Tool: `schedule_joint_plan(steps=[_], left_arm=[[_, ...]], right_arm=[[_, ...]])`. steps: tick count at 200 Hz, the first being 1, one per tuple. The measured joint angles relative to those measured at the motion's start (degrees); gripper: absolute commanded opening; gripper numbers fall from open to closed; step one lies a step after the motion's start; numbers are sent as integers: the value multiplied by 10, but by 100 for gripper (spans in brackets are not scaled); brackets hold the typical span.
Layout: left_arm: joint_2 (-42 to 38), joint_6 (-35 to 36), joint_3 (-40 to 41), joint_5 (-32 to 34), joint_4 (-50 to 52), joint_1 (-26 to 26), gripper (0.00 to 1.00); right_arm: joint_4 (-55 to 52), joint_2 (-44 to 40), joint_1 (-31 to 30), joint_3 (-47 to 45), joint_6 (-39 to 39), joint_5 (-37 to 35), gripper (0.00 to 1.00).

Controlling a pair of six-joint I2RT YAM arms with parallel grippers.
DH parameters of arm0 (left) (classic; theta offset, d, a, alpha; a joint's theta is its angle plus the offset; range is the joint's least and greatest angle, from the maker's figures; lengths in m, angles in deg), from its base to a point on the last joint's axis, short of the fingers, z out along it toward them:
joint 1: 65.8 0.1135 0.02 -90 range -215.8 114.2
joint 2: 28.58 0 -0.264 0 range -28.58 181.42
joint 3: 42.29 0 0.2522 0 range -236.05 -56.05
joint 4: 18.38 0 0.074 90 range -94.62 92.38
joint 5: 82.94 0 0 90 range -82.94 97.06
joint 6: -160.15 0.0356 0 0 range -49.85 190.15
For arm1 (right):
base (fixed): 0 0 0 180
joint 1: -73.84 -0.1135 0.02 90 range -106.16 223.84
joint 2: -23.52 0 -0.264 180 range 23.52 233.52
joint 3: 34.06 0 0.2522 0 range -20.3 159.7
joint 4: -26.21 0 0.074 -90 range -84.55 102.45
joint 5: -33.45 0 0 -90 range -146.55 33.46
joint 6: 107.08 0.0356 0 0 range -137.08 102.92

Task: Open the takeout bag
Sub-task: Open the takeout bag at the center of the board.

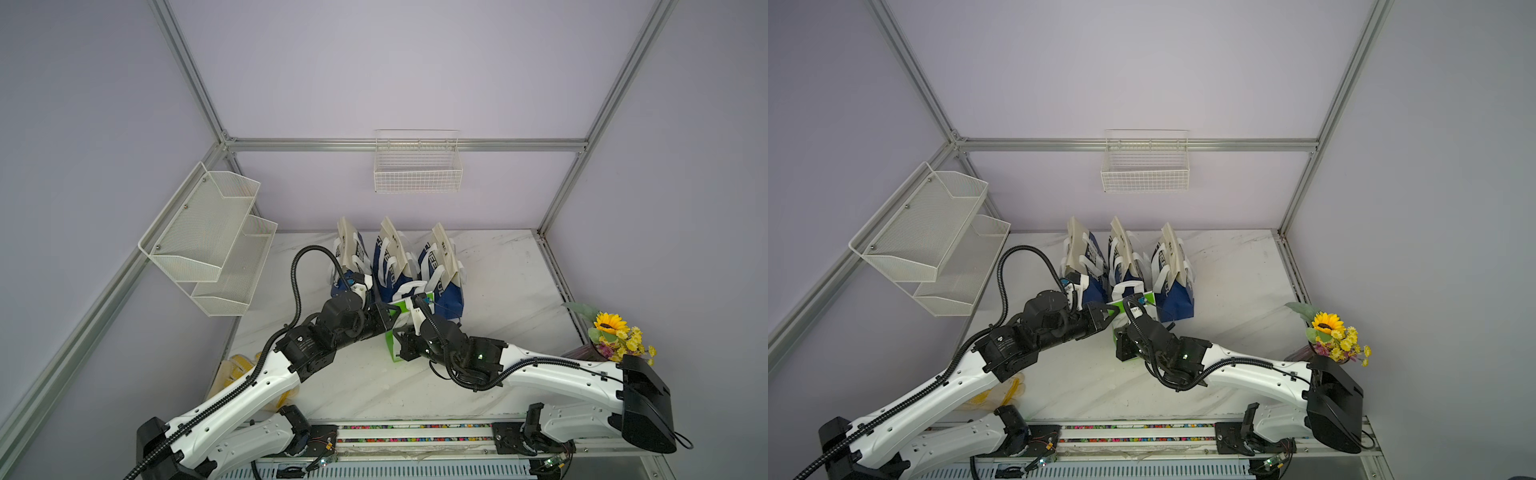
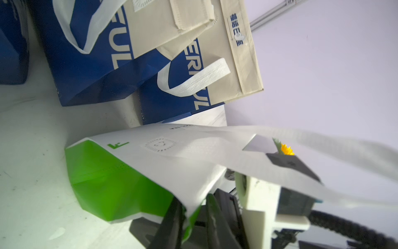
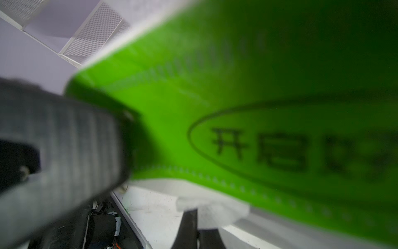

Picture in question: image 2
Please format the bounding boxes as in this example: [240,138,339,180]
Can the green white takeout bag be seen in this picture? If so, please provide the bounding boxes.
[65,123,398,222]

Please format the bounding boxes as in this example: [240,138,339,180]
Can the blue beige bag left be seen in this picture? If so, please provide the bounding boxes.
[0,0,30,85]

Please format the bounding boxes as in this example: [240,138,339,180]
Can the blue beige bag right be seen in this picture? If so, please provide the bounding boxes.
[138,1,264,124]

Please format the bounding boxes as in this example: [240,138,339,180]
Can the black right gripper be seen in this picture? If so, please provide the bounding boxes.
[129,189,249,249]

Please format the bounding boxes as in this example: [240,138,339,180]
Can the blue beige bag middle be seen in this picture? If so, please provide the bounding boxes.
[29,0,218,107]

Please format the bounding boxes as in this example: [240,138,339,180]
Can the blue beige bag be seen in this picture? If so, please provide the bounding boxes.
[0,0,30,85]
[138,1,264,124]
[29,0,218,107]

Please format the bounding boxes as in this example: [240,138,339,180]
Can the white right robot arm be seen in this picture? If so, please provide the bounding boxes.
[129,190,398,249]

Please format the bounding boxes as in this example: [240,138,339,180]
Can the aluminium frame profiles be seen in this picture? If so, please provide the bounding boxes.
[250,0,305,32]

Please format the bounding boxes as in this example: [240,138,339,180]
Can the sunflower bouquet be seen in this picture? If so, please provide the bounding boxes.
[273,139,295,156]

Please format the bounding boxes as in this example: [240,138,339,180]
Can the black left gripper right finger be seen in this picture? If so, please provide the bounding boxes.
[206,194,241,249]

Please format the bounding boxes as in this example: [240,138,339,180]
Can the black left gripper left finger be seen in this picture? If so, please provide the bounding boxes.
[147,197,185,249]

